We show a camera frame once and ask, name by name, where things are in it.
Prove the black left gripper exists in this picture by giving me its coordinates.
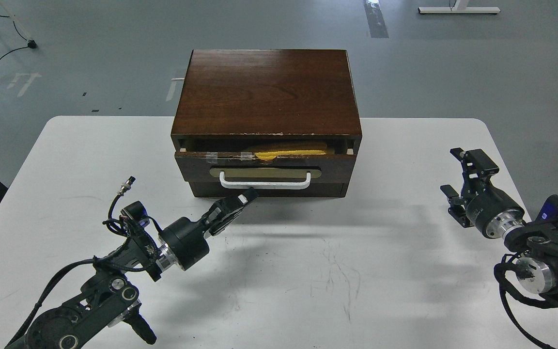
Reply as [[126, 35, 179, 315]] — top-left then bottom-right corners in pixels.
[[159, 188, 258, 271]]

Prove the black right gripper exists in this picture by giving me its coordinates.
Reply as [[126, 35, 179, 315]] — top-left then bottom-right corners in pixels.
[[440, 148, 526, 239]]

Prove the wooden drawer with white handle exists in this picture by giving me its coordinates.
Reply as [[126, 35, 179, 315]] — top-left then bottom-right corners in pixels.
[[174, 138, 359, 197]]

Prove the yellow corn cob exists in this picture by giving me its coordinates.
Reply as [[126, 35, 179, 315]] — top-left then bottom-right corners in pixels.
[[243, 141, 333, 161]]

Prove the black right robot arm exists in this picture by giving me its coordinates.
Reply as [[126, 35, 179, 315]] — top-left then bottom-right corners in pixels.
[[441, 148, 558, 349]]

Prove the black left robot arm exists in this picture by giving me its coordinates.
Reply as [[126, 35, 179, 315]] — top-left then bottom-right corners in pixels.
[[7, 177, 258, 349]]

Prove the dark wooden drawer cabinet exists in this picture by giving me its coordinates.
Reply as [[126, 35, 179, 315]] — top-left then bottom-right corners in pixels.
[[171, 49, 362, 197]]

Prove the white desk foot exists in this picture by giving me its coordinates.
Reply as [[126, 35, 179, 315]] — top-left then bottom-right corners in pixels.
[[417, 0, 501, 15]]

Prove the white stand leg with caster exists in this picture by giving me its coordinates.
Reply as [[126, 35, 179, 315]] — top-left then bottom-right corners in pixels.
[[0, 0, 36, 49]]

